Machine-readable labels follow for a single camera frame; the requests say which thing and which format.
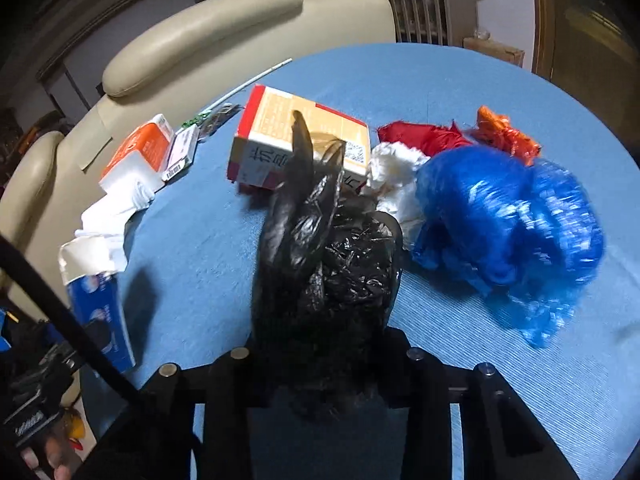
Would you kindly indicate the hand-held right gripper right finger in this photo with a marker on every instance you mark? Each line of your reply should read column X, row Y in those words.
column 425, row 390

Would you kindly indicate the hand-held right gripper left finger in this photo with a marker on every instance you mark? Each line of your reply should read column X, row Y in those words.
column 235, row 385

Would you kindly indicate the black plastic bag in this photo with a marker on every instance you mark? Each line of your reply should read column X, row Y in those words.
column 340, row 280

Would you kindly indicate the red plastic bag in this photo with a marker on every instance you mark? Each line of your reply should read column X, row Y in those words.
column 425, row 137

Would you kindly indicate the orange plastic bag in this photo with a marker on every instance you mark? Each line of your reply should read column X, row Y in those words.
column 505, row 135

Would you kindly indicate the person's left hand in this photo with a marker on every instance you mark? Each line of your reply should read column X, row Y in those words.
column 52, row 460

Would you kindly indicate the blue and white torn carton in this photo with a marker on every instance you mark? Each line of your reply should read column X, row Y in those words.
column 100, row 320

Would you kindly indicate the blue tablecloth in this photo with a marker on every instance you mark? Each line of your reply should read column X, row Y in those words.
column 200, row 240

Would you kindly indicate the white tissue paper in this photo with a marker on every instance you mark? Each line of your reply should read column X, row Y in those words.
column 107, row 215

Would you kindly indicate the blue plastic bag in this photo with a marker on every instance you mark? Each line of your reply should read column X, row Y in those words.
column 500, row 210

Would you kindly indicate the white plastic bag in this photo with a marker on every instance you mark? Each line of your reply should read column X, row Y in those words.
column 395, row 165

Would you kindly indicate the small white labelled box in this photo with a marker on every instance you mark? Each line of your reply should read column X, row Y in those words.
column 181, row 152

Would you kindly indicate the orange tissue pack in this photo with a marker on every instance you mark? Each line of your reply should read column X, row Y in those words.
column 140, row 150

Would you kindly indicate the dark packet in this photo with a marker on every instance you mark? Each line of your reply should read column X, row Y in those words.
column 220, row 117

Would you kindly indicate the green packet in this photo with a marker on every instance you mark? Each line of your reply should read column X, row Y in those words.
column 195, row 119

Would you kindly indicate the orange and white cardboard box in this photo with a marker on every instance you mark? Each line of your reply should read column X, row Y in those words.
column 280, row 115

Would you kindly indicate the white stick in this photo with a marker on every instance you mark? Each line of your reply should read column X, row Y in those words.
column 250, row 84

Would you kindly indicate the brown cardboard box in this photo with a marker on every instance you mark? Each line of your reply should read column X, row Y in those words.
column 495, row 50

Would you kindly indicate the beige leather sofa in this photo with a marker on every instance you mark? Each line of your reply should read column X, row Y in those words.
column 225, row 25

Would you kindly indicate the wooden slatted cabinet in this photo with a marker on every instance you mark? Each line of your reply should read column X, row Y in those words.
column 425, row 10

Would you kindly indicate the wooden door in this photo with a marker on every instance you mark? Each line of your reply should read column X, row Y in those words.
column 575, row 35

